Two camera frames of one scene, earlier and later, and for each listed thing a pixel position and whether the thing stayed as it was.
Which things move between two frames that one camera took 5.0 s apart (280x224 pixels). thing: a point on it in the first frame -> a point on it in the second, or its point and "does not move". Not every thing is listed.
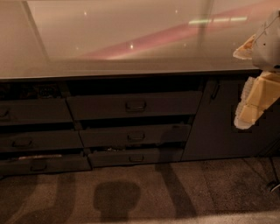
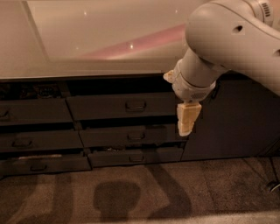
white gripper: [268, 46] -> [187, 89]
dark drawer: [135, 105] does not move
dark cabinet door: [213, 133] does not move
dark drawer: [136, 135] does not move
